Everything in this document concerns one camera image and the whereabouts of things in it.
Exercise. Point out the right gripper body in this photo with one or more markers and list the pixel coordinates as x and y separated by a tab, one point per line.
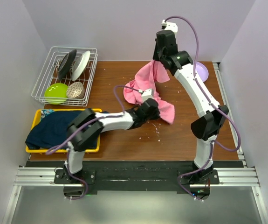
158	55

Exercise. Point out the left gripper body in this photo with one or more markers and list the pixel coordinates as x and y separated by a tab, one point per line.
154	115

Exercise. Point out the pink t-shirt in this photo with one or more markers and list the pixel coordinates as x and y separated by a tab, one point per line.
143	87

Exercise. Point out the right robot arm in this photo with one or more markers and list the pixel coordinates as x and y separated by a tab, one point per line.
211	114

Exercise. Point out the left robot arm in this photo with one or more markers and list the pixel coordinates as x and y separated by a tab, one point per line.
86	128

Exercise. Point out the lilac plastic plate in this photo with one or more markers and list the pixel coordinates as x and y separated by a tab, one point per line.
202	71

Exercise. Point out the patterned ceramic cup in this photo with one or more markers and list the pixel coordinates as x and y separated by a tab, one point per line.
75	91

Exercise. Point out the white plate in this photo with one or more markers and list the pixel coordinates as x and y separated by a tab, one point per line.
80	65

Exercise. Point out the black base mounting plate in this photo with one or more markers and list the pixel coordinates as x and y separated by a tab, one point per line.
144	176

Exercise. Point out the green plastic bowl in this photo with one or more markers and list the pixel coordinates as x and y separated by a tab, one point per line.
55	94

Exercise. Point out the dark blue denim jeans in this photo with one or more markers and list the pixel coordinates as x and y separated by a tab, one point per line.
51	131

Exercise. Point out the blue patterned cloth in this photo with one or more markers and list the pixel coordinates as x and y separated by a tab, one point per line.
45	112

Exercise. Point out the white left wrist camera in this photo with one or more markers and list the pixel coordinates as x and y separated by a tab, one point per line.
146	94

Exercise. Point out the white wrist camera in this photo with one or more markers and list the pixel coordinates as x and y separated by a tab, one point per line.
146	94
165	25

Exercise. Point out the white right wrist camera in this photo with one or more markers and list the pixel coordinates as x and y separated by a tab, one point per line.
165	25

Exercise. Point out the white wire dish rack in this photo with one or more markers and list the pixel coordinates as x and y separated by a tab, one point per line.
56	76

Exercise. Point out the aluminium frame rail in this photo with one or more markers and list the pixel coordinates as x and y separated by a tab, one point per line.
228	177

